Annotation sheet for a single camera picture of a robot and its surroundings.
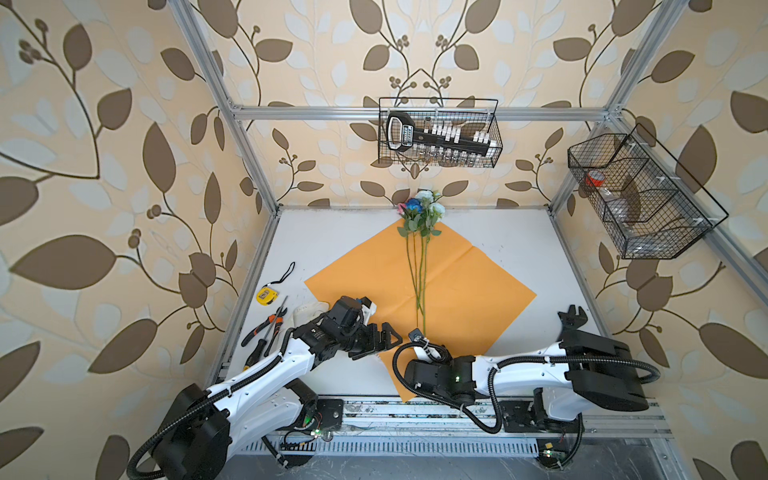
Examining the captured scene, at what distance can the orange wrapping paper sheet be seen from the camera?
0.94 meters

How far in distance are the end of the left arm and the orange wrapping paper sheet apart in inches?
7.5

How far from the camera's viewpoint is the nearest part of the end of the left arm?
0.60 meters
